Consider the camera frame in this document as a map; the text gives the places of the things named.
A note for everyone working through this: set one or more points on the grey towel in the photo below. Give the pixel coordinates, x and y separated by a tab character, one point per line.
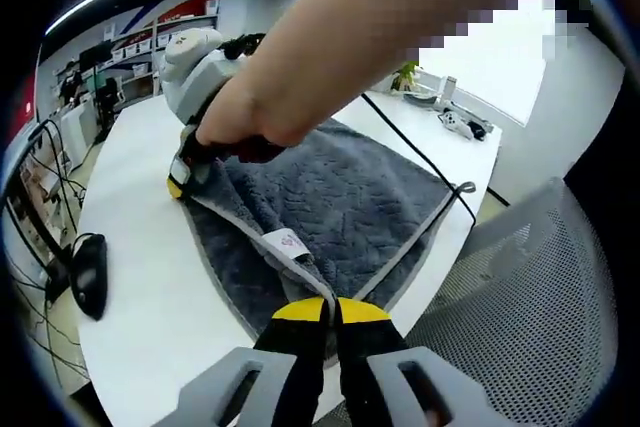
340	207

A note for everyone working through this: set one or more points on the black flat object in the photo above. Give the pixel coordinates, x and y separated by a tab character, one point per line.
90	277

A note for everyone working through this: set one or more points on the person's right hand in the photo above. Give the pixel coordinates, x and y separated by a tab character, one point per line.
255	107

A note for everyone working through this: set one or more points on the shelf with white boxes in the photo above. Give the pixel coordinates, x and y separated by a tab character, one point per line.
165	32

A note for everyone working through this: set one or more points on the black office chair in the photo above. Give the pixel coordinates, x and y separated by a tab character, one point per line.
109	102

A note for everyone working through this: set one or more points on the black computer monitor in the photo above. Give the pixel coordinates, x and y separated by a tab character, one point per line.
96	54

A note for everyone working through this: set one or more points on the white low cabinet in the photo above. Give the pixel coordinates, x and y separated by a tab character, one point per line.
79	132

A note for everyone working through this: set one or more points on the grey mesh office chair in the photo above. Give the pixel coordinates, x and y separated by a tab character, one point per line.
515	297

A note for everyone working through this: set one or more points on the green potted plant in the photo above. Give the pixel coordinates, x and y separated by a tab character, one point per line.
406	76

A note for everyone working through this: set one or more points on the white controller device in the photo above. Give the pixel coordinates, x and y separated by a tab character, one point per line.
455	124

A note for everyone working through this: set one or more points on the white upright bottle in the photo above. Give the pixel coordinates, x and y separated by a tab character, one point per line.
450	89

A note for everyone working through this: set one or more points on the small black device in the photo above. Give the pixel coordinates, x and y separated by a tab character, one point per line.
480	131

